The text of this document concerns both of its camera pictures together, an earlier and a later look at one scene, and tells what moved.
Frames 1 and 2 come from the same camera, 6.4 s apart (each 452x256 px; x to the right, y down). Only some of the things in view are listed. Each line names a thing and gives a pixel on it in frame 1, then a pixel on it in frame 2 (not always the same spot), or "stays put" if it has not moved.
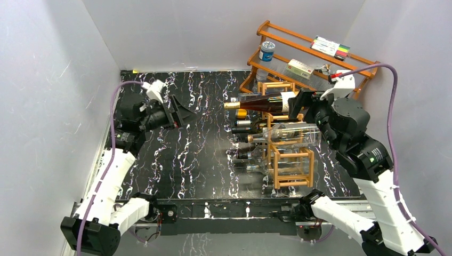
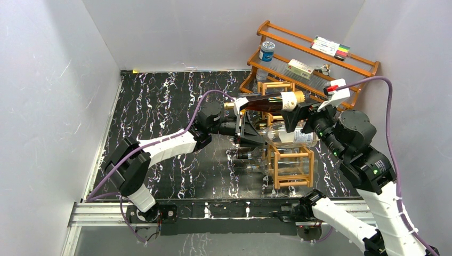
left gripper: (180, 115) to (248, 132)
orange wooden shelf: (280, 56) stays put
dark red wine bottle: (276, 102) stays put
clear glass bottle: (303, 135) stays put
